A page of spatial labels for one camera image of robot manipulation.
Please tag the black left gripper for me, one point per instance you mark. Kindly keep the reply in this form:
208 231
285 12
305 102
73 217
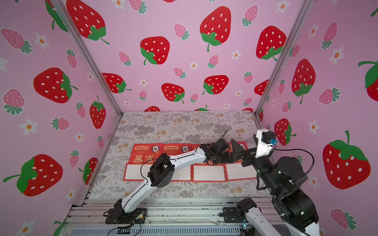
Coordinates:
227 160

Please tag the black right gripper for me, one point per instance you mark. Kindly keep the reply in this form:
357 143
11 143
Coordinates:
248 157

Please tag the red paper gift bag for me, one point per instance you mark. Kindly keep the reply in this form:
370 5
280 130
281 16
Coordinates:
143 155

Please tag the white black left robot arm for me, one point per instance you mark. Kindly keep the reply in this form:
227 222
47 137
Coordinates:
161 172

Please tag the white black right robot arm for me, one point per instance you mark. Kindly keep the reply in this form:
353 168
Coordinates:
283 180

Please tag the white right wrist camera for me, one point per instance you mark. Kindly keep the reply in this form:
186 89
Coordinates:
266 142

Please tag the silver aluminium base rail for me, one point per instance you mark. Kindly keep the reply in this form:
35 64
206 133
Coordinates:
164 217

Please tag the silver aluminium corner post right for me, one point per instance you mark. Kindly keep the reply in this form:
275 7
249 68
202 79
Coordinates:
296 28

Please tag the silver aluminium corner post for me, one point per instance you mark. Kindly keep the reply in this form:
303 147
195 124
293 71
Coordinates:
85 52
296 28

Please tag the silver aluminium corner post left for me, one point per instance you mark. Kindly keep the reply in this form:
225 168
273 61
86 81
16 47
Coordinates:
85 52

